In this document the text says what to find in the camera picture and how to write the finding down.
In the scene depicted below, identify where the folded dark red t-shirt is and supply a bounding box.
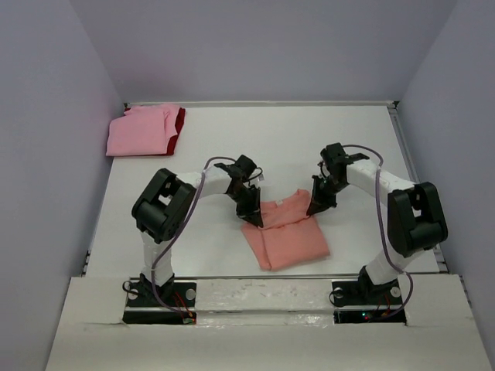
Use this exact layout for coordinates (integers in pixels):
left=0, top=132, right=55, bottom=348
left=121, top=106, right=186, bottom=156

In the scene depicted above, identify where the salmon orange t-shirt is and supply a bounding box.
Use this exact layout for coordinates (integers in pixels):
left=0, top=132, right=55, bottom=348
left=241, top=189, right=330, bottom=271

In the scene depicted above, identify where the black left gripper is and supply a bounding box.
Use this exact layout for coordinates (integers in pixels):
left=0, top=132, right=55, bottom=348
left=226, top=186, right=261, bottom=229

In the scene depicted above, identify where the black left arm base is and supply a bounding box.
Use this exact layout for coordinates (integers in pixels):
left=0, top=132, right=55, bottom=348
left=121, top=280, right=197, bottom=325

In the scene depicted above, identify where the white foam front panel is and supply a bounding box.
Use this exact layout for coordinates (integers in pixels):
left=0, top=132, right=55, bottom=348
left=44, top=273, right=488, bottom=371

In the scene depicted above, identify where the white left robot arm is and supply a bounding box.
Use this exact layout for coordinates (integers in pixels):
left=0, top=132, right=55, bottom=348
left=131, top=155, right=263, bottom=313

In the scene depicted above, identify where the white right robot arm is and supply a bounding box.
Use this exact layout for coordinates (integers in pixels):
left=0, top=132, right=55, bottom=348
left=306, top=143, right=449, bottom=308

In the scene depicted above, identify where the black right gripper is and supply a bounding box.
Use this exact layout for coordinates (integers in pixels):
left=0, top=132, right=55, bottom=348
left=308, top=174, right=347, bottom=216

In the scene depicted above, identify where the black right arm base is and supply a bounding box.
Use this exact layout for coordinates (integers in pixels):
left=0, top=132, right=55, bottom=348
left=329, top=280, right=407, bottom=325

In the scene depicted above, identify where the folded pink t-shirt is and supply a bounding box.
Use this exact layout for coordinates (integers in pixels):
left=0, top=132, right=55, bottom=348
left=106, top=103, right=186, bottom=157

